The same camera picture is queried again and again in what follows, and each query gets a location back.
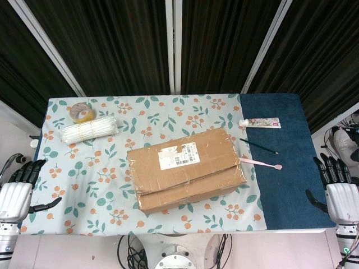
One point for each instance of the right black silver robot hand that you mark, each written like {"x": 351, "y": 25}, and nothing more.
{"x": 343, "y": 201}

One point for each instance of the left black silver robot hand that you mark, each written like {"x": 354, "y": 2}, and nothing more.
{"x": 15, "y": 200}

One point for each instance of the brown cardboard box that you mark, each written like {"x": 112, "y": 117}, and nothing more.
{"x": 185, "y": 179}

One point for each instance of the white grey robot base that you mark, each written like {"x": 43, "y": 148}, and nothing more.
{"x": 175, "y": 257}

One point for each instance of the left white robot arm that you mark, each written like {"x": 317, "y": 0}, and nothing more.
{"x": 7, "y": 238}

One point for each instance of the small white round knob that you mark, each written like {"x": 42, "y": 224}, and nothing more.
{"x": 34, "y": 143}

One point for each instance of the dark blue table mat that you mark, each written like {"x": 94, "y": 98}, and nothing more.
{"x": 286, "y": 185}

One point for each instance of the floral printed tablecloth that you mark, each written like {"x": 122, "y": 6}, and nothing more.
{"x": 92, "y": 173}

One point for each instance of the pink toothbrush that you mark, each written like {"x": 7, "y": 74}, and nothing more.
{"x": 261, "y": 163}

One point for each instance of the bundle of white straws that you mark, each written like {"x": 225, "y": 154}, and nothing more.
{"x": 88, "y": 130}

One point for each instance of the dark green pencil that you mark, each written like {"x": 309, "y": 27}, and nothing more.
{"x": 258, "y": 146}

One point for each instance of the clear packing tape roll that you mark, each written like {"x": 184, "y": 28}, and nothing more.
{"x": 82, "y": 113}

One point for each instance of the toothpaste tube with white cap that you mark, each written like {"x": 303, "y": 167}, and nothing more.
{"x": 263, "y": 122}

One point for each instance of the dark ribbed curtain panel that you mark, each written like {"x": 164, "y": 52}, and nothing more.
{"x": 224, "y": 42}
{"x": 112, "y": 45}
{"x": 22, "y": 75}
{"x": 322, "y": 56}

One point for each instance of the white partition frame post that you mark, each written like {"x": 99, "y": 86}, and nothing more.
{"x": 174, "y": 45}
{"x": 50, "y": 47}
{"x": 266, "y": 47}

